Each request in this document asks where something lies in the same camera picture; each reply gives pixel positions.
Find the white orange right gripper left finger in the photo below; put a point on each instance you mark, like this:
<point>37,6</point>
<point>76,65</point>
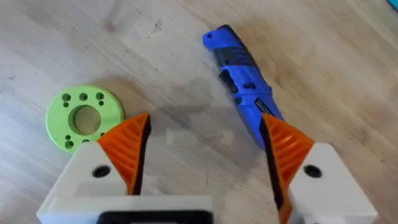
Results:
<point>90,174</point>

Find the white orange right gripper right finger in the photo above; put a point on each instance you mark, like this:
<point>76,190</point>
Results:
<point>323,193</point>

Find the blue electric screwdriver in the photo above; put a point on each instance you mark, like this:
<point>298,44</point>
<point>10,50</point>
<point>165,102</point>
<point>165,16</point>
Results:
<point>241,77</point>

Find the green disc with holes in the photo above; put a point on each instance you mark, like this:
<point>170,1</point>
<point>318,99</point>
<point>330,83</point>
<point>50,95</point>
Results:
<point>62,121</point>

